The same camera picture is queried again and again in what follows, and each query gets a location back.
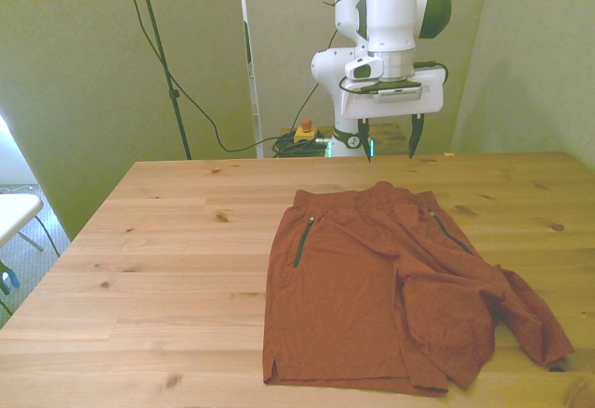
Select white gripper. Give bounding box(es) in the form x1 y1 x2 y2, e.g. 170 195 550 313
338 67 445 165

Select rust orange shorts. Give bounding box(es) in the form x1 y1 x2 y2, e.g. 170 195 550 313
261 180 576 398

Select small wooden side table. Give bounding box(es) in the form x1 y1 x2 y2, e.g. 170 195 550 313
278 123 416 159

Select yellow emergency stop button box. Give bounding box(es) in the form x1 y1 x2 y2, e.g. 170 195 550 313
293 118 323 146

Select white vertical trim strip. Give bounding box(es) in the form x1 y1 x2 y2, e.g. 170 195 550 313
236 0 267 159

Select white folding chair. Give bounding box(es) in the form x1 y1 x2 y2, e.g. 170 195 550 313
0 192 46 254

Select blue clamp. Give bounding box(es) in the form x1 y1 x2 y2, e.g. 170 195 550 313
0 261 20 296

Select grey wrist camera bar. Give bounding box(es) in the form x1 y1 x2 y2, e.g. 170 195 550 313
357 81 425 101

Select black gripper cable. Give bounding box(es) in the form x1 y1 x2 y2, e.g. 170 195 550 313
337 59 450 96

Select coiled dark cable bundle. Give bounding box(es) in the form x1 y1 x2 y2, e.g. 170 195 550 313
271 131 334 159

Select black camera stand cable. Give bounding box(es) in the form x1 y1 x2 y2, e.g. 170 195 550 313
115 0 280 154

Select dark camera stand pole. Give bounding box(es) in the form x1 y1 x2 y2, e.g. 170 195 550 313
131 0 193 161

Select thin black floor cable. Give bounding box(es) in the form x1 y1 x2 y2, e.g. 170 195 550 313
33 214 62 258

